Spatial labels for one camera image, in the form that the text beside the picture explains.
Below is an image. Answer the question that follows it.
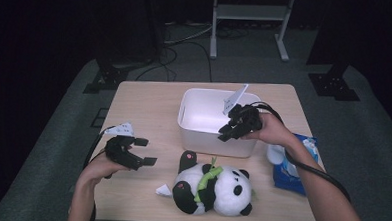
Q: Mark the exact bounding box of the panda plush toy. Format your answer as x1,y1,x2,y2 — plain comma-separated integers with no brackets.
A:
153,148,256,218

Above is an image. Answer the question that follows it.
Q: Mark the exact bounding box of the black floor cable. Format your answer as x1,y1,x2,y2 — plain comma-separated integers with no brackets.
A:
134,37,215,85

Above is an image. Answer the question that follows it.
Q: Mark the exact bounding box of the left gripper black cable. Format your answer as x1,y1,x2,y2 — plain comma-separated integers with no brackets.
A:
79,124,117,221

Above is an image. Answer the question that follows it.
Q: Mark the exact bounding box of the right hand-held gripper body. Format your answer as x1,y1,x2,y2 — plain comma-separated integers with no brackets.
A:
221,82,266,141

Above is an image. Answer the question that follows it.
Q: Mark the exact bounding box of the blue wet wipes pack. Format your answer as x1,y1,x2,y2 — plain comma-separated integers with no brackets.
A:
264,132,321,198

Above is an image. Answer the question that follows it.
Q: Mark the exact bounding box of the person's left hand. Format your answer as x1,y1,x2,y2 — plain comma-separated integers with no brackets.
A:
80,149,131,187

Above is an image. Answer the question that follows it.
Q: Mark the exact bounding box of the dark floor plate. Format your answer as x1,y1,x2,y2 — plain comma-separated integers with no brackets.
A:
90,107,109,130

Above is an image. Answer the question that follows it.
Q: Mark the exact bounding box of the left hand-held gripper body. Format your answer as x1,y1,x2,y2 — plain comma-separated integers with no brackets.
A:
101,120,147,172

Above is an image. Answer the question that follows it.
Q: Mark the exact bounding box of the black stand base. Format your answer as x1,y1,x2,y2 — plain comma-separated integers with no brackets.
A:
307,63,363,103
83,57,131,97

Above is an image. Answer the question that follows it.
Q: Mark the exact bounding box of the white plastic bin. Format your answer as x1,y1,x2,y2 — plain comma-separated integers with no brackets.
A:
175,87,263,159

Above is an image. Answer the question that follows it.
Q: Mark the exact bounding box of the person's right hand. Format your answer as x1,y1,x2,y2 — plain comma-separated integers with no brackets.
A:
241,111,299,150

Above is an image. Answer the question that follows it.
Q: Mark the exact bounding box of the grey floor cable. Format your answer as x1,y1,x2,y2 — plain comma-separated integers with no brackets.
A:
163,22,213,47

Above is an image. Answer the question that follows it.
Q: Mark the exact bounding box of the white metal stand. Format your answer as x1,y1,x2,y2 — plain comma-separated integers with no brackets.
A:
208,0,297,64

